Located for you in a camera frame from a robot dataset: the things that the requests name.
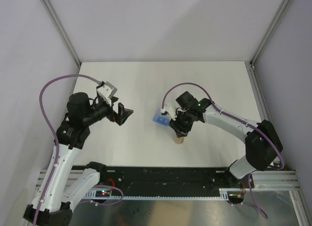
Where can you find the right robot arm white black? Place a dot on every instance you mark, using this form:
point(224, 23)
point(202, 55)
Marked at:
point(262, 143)

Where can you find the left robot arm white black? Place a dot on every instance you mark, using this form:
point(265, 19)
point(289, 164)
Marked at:
point(54, 203)

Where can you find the aluminium frame post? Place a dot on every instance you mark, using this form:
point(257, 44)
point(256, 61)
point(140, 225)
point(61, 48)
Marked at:
point(274, 23)
point(61, 30)

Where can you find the amber pill bottle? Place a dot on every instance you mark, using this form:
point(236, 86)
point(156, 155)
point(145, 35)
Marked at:
point(179, 140)

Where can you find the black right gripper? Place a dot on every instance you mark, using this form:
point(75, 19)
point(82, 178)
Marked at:
point(180, 130)

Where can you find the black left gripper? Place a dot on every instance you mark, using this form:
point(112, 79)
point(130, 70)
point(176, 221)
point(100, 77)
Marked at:
point(122, 114)

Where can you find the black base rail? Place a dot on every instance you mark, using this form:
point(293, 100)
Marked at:
point(178, 182)

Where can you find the aluminium frame post left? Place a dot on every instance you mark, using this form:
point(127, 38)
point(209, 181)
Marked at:
point(61, 30)

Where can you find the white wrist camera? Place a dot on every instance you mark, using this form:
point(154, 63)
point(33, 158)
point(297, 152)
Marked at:
point(106, 91)
point(170, 110)

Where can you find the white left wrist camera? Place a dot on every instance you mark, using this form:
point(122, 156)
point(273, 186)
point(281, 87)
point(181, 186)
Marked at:
point(106, 91)

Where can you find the small electronics board with leds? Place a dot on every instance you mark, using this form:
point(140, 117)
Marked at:
point(103, 193)

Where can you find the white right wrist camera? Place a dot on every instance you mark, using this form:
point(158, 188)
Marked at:
point(170, 110)

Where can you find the aluminium frame post right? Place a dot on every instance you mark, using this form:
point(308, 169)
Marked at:
point(274, 23)

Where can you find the blue weekly pill organizer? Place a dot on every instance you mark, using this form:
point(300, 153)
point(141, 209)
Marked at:
point(161, 119)

